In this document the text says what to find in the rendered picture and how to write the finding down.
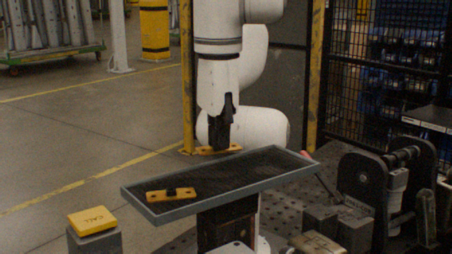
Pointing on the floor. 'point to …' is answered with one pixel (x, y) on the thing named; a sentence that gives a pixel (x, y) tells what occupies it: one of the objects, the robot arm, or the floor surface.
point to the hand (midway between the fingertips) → (218, 136)
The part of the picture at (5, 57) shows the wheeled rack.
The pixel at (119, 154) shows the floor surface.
